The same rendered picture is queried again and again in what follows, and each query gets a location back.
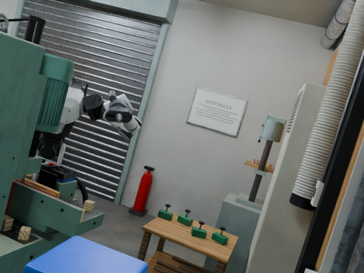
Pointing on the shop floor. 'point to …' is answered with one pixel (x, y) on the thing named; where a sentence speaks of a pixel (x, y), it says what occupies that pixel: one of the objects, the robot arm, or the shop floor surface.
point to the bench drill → (247, 203)
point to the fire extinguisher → (142, 194)
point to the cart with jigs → (213, 243)
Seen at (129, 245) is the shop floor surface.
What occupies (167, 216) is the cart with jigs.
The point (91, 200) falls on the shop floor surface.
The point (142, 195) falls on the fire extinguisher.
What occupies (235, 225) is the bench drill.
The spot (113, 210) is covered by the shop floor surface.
